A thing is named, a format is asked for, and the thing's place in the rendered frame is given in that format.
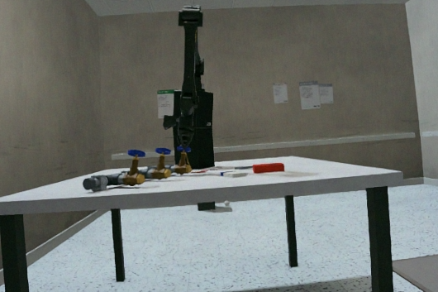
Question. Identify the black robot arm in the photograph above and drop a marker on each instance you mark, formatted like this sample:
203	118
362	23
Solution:
192	62

